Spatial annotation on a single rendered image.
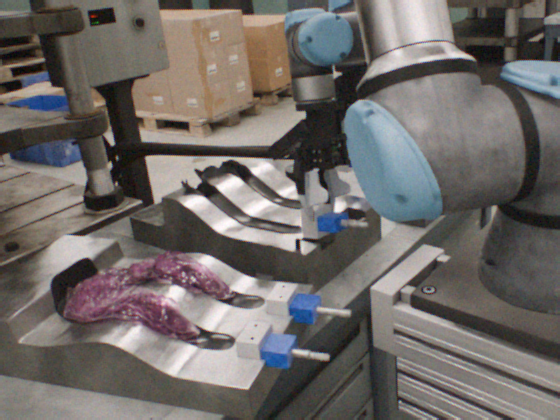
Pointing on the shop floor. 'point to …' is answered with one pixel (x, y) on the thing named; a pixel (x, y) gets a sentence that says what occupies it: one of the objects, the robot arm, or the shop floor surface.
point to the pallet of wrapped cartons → (198, 74)
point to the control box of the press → (118, 69)
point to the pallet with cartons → (267, 57)
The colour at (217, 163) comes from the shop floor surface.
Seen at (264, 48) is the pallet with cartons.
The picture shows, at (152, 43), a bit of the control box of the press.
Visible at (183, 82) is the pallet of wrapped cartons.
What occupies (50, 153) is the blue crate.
